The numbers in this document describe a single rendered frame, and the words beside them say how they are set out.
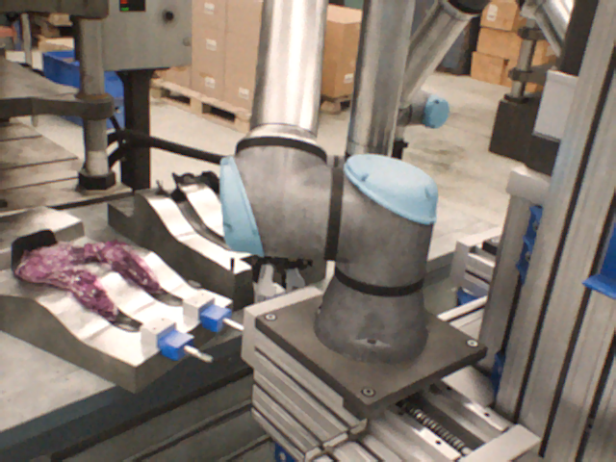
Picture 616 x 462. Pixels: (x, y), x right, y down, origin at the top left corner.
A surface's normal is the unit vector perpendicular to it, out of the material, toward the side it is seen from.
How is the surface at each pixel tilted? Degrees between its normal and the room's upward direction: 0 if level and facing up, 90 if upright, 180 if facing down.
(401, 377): 0
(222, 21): 84
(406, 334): 73
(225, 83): 87
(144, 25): 90
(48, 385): 0
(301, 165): 57
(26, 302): 90
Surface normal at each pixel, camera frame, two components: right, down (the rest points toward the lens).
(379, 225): -0.09, 0.32
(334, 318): -0.72, -0.09
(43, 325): -0.49, 0.33
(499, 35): -0.73, 0.39
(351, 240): -0.03, 0.52
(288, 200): 0.04, -0.12
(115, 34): 0.68, 0.37
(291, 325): 0.09, -0.90
